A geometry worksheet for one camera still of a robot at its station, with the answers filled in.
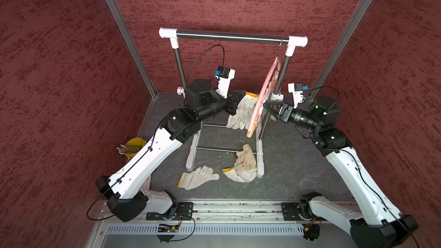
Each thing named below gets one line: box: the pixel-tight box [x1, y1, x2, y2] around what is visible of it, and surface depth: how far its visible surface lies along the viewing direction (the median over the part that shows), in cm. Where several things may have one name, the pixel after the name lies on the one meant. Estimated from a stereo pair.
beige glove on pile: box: [235, 144, 257, 172], surface depth 88 cm
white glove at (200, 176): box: [176, 165, 220, 191], surface depth 85 cm
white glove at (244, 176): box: [221, 167, 258, 183], surface depth 84 cm
